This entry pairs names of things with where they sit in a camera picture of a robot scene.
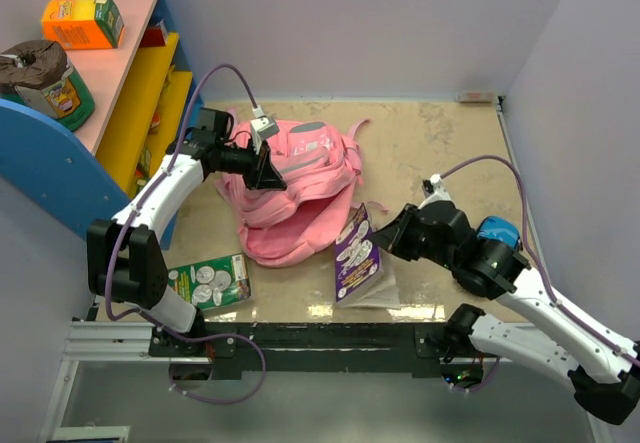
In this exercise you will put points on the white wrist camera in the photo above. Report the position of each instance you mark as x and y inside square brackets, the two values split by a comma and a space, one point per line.
[434, 190]
[262, 129]

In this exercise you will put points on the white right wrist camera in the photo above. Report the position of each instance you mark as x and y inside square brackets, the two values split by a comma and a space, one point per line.
[434, 190]

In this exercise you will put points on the orange green juice box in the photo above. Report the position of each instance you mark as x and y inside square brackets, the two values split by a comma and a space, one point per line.
[83, 24]

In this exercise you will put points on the small pink white eraser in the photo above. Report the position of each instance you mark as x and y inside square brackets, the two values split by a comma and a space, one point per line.
[476, 97]

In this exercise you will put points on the pink student backpack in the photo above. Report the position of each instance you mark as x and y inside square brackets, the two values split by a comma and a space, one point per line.
[322, 167]

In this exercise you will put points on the blue pink yellow shelf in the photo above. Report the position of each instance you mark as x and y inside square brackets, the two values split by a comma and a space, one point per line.
[140, 95]

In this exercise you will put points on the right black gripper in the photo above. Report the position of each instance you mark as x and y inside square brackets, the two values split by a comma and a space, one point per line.
[392, 237]

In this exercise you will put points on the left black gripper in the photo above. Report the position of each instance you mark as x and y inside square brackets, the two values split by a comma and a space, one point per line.
[264, 176]

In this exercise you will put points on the brown topped green canister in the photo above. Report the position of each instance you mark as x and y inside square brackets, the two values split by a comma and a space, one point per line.
[40, 75]

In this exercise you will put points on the red item on shelf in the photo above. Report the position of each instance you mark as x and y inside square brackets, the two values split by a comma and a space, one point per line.
[155, 35]

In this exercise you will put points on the blue pencil case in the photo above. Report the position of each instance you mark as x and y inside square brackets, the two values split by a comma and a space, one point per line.
[499, 229]

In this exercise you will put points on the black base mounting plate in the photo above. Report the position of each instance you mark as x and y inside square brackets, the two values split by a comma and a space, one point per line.
[417, 349]

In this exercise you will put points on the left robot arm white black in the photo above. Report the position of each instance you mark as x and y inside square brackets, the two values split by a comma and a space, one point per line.
[124, 258]

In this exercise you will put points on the purple paperback book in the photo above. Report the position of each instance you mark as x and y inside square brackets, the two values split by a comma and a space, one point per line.
[364, 275]

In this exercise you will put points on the green box on lower shelf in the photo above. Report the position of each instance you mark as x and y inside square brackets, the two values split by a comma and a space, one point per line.
[137, 184]

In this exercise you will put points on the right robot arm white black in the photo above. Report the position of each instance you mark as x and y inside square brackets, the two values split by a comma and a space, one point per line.
[600, 366]

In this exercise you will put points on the green paperback book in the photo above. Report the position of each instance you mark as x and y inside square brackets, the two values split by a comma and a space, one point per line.
[213, 284]

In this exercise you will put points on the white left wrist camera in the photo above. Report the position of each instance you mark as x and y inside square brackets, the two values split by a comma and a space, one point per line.
[262, 129]

